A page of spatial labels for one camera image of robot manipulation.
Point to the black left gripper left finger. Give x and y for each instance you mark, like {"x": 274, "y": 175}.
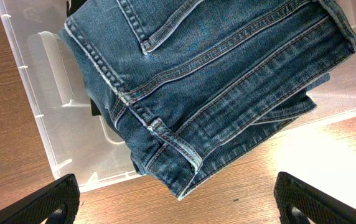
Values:
{"x": 57, "y": 202}

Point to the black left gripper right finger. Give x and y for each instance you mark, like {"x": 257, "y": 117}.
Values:
{"x": 299, "y": 202}

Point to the dark blue jeans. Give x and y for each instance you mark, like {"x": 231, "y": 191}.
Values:
{"x": 191, "y": 86}

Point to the clear plastic storage container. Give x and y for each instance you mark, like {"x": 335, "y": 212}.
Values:
{"x": 77, "y": 142}

